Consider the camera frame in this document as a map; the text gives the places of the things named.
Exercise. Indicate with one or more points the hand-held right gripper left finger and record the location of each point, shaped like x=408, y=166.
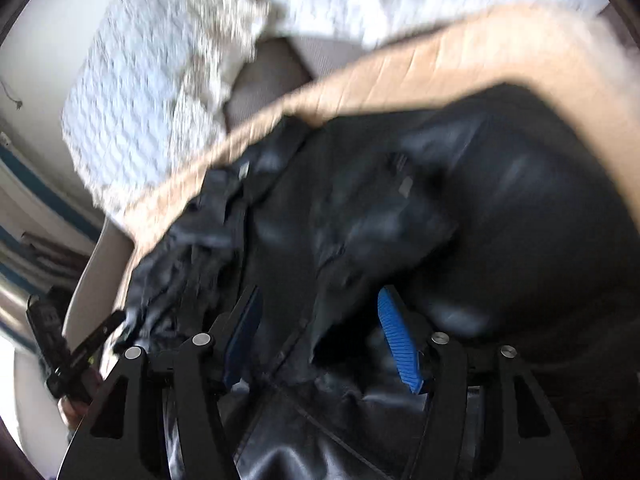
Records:
x=244, y=332

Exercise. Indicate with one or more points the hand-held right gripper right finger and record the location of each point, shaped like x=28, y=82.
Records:
x=400, y=345

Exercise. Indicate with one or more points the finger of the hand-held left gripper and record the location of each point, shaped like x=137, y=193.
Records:
x=97, y=336

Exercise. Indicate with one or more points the black leather jacket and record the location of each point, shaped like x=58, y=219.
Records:
x=500, y=185

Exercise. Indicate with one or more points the person's left hand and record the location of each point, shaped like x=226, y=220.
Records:
x=75, y=412

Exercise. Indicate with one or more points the blue-grey quilted lace pillow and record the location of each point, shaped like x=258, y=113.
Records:
x=140, y=85

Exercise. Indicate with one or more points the grey-brown bed sheet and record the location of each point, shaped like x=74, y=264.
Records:
x=270, y=75

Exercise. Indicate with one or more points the beige quilted blanket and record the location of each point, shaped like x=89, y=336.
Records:
x=450, y=60

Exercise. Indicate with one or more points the beige upholstered bed frame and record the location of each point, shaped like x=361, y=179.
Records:
x=100, y=280

